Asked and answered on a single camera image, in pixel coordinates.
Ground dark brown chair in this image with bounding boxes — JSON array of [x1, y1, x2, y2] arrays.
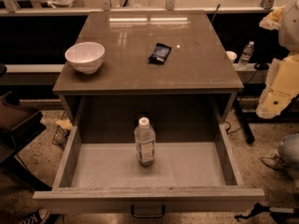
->
[[0, 91, 51, 191]]

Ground small white paper cup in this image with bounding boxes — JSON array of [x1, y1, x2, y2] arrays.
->
[[226, 50, 237, 63]]

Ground background clear water bottle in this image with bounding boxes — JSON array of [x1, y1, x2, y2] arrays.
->
[[237, 41, 254, 70]]

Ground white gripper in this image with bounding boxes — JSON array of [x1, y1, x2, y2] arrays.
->
[[256, 53, 299, 119]]

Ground white ceramic bowl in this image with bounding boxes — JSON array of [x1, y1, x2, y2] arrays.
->
[[64, 42, 106, 74]]

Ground person's light sneaker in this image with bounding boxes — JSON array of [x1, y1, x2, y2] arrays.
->
[[261, 154, 288, 172]]

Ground black white sneaker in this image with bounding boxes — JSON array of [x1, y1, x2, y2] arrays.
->
[[19, 208, 50, 224]]

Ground open grey top drawer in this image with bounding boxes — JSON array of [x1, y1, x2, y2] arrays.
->
[[34, 125, 264, 214]]

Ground black computer mouse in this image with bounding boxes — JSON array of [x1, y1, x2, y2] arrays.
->
[[254, 63, 269, 71]]

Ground dark blue snack packet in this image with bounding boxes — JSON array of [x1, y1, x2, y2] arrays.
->
[[148, 43, 172, 64]]

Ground black drawer handle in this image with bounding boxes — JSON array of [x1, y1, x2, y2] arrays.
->
[[130, 205, 165, 218]]

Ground black grabber tool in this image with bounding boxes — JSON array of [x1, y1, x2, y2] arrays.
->
[[235, 203, 299, 224]]

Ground clear plastic water bottle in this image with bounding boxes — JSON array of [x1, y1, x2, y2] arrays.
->
[[134, 117, 156, 166]]

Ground wire mesh basket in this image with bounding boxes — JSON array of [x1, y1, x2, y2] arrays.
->
[[52, 112, 72, 149]]

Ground grey cabinet with counter top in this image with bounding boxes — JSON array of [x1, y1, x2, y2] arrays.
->
[[53, 11, 242, 143]]

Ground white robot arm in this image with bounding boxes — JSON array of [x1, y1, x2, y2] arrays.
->
[[256, 0, 299, 119]]

